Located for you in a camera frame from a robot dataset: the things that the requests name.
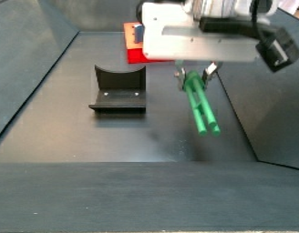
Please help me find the blue grey peg block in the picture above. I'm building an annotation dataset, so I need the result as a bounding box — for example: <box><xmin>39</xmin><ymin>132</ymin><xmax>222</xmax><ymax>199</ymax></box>
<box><xmin>132</xmin><ymin>24</ymin><xmax>144</xmax><ymax>44</ymax></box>

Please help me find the red block with holes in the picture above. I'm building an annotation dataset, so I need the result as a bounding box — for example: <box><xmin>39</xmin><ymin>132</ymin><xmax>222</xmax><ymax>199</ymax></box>
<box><xmin>123</xmin><ymin>22</ymin><xmax>162</xmax><ymax>64</ymax></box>

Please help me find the black curved fixture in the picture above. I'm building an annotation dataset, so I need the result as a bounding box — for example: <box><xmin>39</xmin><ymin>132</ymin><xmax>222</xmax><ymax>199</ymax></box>
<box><xmin>88</xmin><ymin>66</ymin><xmax>146</xmax><ymax>114</ymax></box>

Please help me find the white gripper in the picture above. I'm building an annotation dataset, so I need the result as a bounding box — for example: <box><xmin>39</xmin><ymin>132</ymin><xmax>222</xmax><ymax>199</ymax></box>
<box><xmin>143</xmin><ymin>1</ymin><xmax>258</xmax><ymax>91</ymax></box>

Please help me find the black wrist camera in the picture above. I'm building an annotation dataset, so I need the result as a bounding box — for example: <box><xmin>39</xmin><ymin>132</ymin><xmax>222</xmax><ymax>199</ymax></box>
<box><xmin>199</xmin><ymin>17</ymin><xmax>299</xmax><ymax>72</ymax></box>

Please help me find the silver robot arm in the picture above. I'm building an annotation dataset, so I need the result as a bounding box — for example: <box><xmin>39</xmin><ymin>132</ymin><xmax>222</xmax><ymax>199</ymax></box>
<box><xmin>136</xmin><ymin>0</ymin><xmax>258</xmax><ymax>84</ymax></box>

